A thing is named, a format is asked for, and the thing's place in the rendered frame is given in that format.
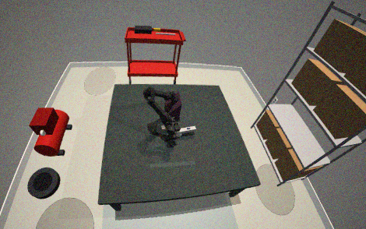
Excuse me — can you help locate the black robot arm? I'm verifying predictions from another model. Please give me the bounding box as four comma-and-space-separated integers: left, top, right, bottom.
143, 87, 181, 135

